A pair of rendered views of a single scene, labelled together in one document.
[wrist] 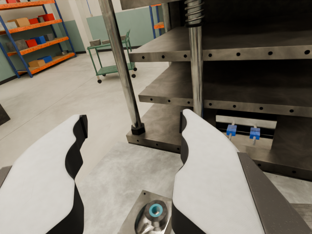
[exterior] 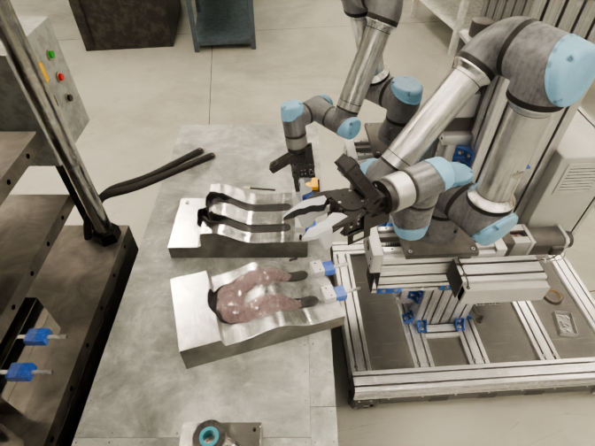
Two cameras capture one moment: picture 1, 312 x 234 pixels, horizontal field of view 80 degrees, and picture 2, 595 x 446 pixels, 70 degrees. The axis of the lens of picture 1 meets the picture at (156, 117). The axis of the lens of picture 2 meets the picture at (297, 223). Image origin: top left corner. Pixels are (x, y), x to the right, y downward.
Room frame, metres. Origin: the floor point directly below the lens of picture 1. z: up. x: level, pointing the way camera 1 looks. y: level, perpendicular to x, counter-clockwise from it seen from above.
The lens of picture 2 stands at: (0.38, 0.46, 2.00)
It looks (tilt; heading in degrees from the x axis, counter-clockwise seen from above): 46 degrees down; 238
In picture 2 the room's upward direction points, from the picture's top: straight up
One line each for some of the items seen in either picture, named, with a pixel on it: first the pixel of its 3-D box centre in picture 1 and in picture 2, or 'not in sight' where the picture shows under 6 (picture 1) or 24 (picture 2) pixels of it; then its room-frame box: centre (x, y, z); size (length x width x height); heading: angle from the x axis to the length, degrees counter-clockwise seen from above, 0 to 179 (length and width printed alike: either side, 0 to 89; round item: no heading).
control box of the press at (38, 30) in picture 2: not in sight; (87, 206); (0.46, -1.15, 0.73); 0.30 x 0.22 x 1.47; 59
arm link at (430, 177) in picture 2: not in sight; (423, 180); (-0.20, 0.03, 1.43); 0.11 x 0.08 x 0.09; 178
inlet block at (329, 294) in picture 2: not in sight; (342, 292); (-0.16, -0.14, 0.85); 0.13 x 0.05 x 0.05; 166
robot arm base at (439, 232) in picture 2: not in sight; (436, 215); (-0.46, -0.10, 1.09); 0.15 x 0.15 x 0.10
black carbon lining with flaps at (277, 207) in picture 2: not in sight; (243, 212); (-0.03, -0.58, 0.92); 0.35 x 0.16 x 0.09; 149
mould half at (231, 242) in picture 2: not in sight; (240, 219); (-0.02, -0.60, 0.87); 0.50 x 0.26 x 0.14; 149
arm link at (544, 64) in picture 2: not in sight; (509, 151); (-0.46, 0.04, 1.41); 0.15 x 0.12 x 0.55; 88
